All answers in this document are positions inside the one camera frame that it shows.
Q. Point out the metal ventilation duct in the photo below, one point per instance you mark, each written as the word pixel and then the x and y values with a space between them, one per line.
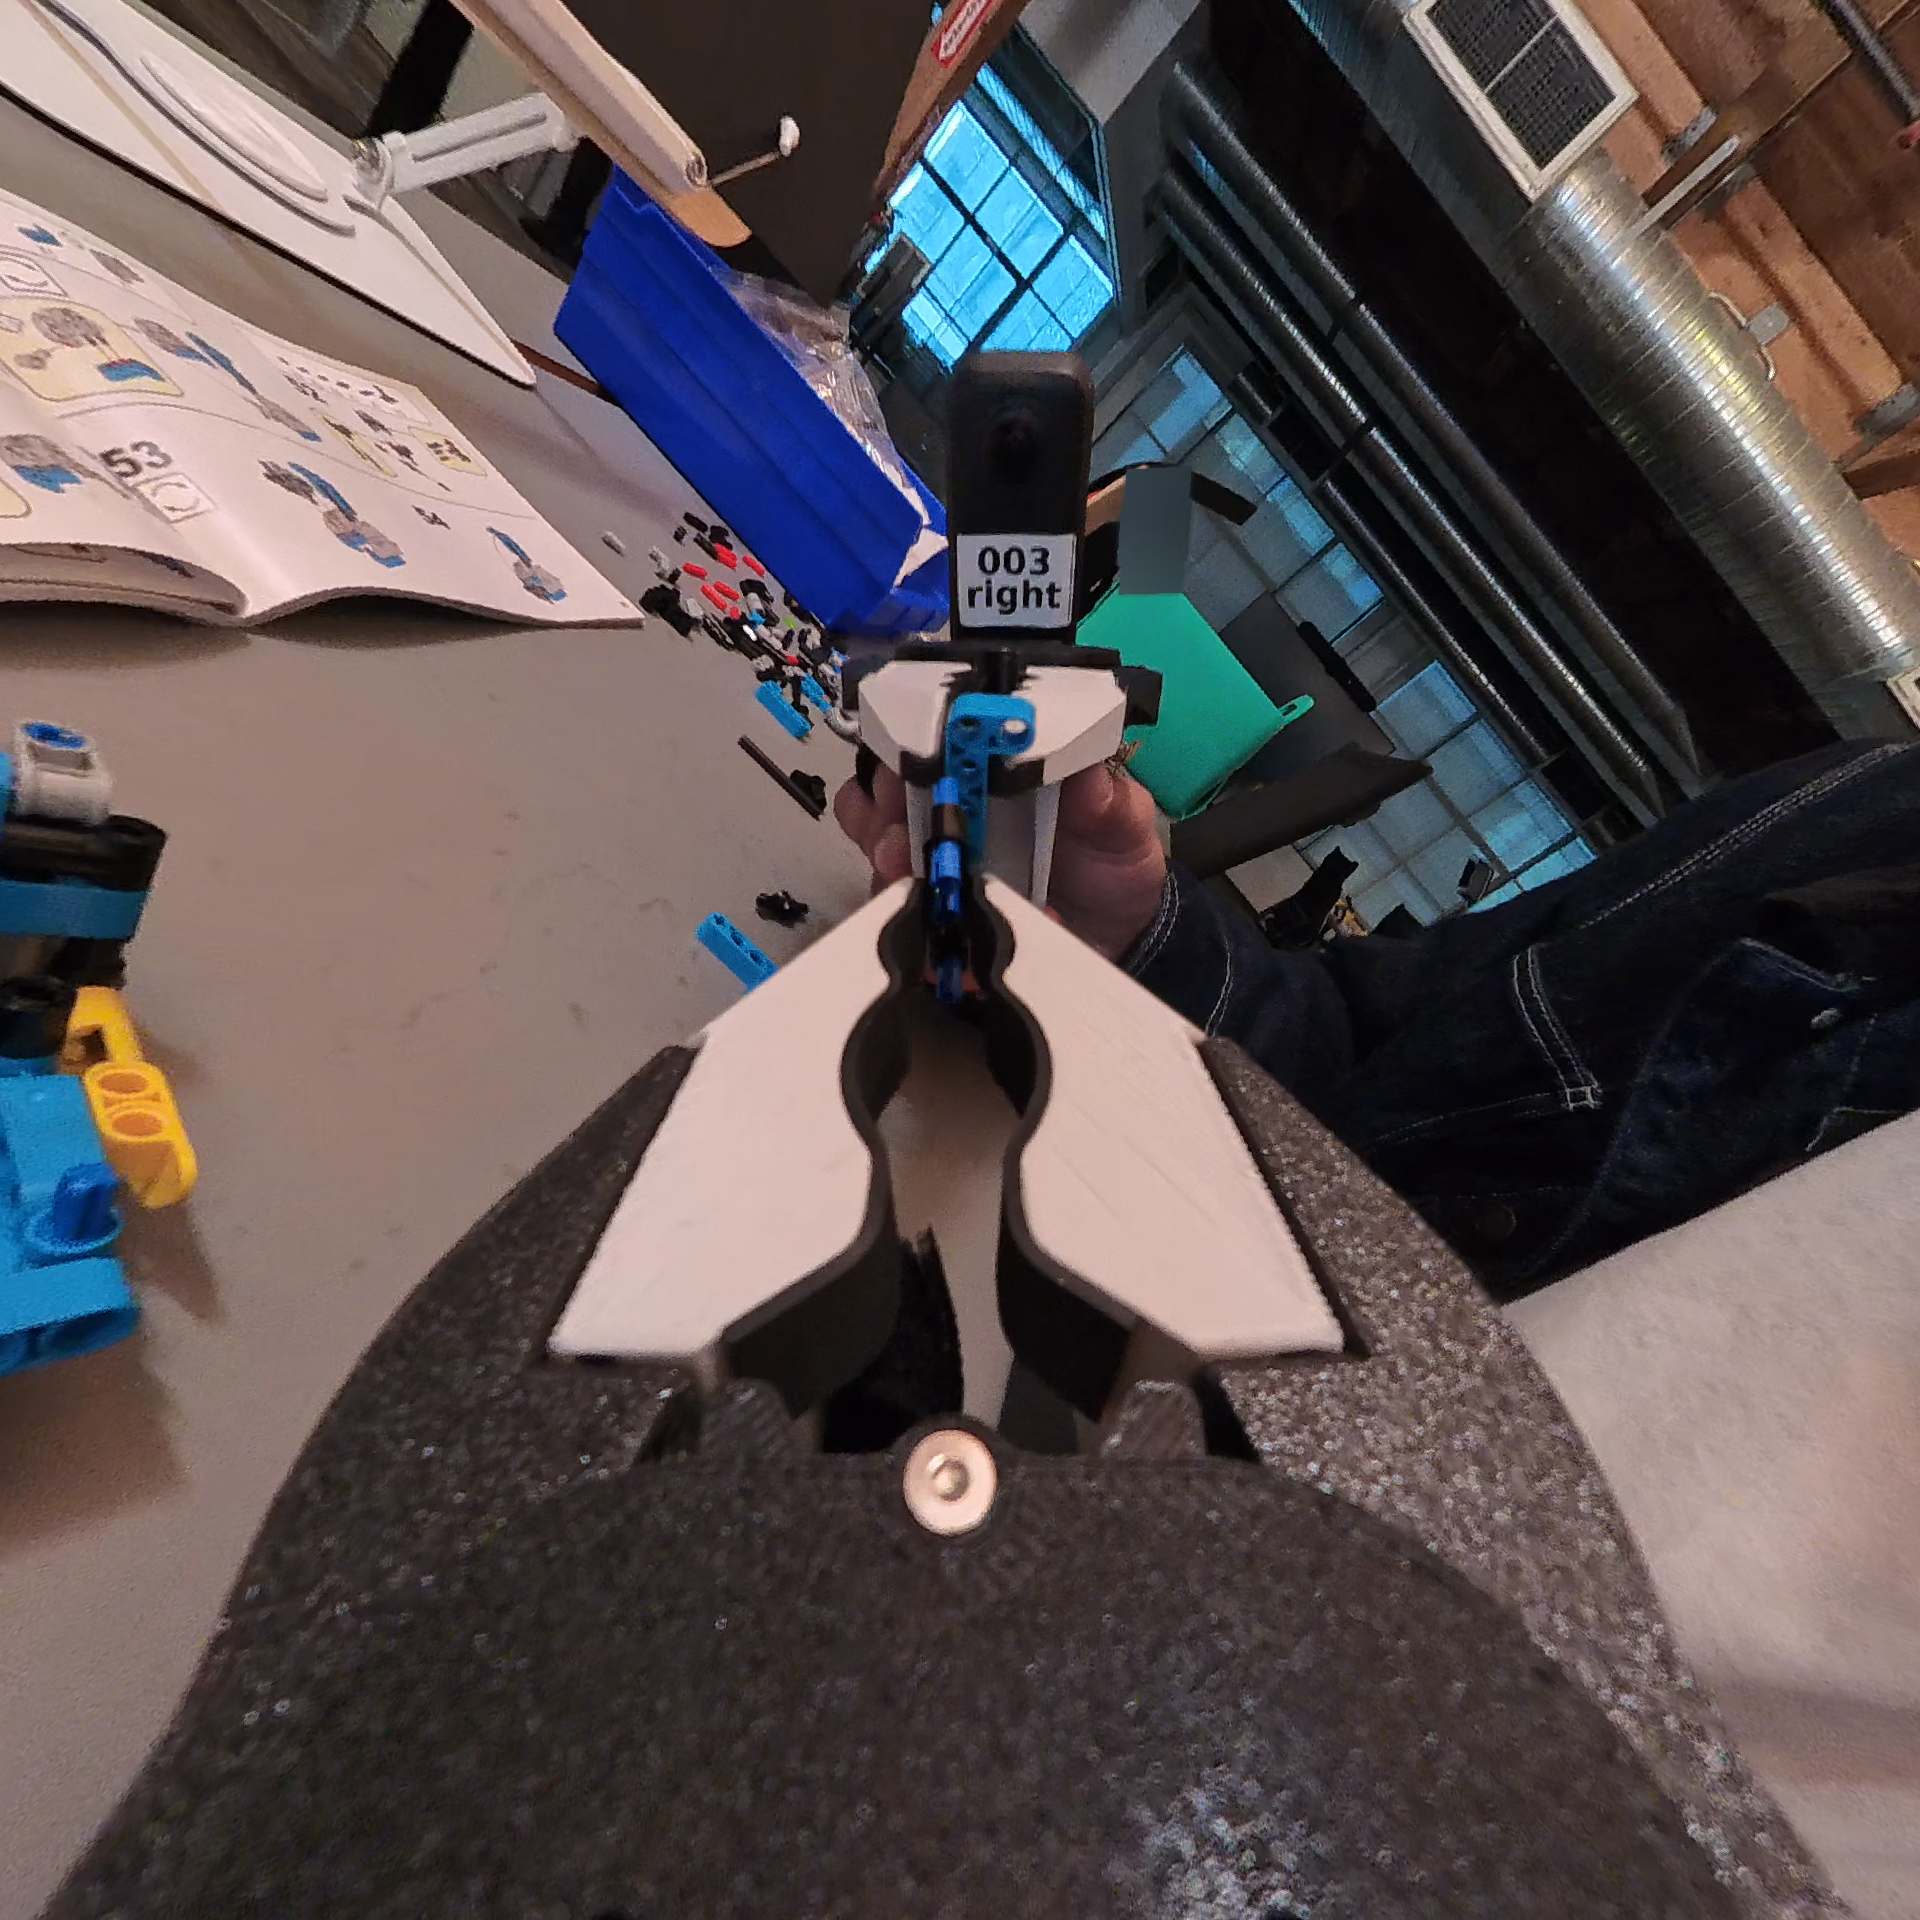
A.
pixel 1693 389

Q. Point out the white shirt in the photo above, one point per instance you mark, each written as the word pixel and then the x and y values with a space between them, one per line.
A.
pixel 1769 1501

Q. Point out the blue yellow brick assembly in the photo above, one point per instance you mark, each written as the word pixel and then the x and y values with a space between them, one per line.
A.
pixel 59 1202

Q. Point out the large window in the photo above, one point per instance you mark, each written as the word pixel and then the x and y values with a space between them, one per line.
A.
pixel 1004 226

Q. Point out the dark flat panel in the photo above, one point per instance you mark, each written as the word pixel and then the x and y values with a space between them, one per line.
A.
pixel 809 120

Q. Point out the grey desk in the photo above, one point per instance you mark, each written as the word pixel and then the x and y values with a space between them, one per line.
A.
pixel 451 902

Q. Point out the black angle connector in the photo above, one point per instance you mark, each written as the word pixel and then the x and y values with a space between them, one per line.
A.
pixel 809 791

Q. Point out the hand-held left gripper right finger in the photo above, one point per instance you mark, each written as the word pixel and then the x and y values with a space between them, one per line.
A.
pixel 1170 1184

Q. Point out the green flat panel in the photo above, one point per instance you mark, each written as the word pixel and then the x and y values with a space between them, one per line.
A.
pixel 1185 692

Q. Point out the short black ridged beam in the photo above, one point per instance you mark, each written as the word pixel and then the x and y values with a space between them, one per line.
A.
pixel 948 932

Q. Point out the blue L-shaped beam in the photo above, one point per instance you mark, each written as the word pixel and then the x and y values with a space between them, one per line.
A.
pixel 974 734
pixel 780 706

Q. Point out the pile of small brick parts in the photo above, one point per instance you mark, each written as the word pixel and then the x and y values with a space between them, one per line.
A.
pixel 733 600

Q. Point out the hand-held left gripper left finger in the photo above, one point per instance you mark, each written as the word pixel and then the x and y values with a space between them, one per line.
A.
pixel 721 1184

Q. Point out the open instruction booklet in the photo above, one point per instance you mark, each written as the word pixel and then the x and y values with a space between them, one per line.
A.
pixel 299 511

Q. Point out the black axle rod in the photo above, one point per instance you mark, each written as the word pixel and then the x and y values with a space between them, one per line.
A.
pixel 768 764

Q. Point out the small black connector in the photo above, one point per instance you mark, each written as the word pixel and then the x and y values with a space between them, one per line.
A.
pixel 780 906

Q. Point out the white laptop stand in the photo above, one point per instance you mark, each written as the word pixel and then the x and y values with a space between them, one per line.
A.
pixel 376 254

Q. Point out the clear parts bag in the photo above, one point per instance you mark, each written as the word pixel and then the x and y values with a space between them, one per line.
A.
pixel 826 375

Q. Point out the blue plastic bin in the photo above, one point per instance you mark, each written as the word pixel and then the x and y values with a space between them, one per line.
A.
pixel 705 346

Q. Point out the person's right forearm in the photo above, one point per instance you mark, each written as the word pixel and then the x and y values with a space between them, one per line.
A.
pixel 1244 990

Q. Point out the black angled board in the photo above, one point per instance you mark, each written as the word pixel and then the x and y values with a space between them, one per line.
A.
pixel 1306 804

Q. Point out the duct vent grille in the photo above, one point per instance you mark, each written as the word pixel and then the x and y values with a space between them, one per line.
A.
pixel 1523 76

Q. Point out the blue straight beam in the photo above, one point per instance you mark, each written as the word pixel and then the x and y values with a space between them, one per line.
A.
pixel 733 949

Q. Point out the person's right hand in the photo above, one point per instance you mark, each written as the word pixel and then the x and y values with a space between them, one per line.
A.
pixel 1108 855

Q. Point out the dark denim jacket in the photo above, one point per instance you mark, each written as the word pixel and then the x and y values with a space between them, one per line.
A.
pixel 1651 1020

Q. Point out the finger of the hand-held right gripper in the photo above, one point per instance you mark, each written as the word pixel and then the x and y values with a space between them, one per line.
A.
pixel 1078 727
pixel 901 722

